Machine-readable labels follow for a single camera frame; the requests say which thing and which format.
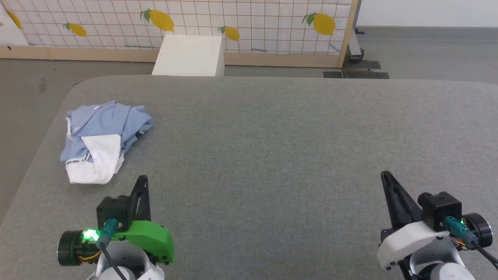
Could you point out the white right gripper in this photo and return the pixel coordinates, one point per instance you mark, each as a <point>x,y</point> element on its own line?
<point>408,239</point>

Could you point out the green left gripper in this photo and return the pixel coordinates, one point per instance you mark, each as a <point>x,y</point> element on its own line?
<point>153,239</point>

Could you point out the light blue polo shirt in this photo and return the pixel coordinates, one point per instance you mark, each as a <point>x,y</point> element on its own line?
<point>105,120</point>

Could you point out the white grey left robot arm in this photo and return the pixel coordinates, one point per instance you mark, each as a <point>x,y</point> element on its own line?
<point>128,252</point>

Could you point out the black right gripper motor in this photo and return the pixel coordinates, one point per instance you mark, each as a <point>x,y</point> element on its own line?
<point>480,229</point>

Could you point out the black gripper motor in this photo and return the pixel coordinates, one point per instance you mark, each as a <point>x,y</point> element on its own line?
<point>70,249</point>
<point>480,229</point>

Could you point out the black left gripper motor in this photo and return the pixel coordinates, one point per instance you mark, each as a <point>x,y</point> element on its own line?
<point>70,249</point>

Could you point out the white square box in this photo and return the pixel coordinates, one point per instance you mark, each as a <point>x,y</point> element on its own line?
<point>188,54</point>

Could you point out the lemon print partition screen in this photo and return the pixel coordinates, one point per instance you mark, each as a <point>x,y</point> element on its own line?
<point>116,15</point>

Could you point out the white flat panel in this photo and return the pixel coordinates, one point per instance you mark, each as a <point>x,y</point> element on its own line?
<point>9,31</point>

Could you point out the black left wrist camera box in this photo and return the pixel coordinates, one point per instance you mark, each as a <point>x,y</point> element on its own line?
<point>114,210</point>

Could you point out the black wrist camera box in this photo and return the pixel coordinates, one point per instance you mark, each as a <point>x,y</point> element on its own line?
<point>441,206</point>
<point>114,210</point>

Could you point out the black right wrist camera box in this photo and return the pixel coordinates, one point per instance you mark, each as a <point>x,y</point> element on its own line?
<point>441,206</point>

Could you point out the black floor base plate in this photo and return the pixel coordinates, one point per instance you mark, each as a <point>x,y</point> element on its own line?
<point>365,74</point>

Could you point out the grey metal support bracket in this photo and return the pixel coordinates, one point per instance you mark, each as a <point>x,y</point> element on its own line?
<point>356,46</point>

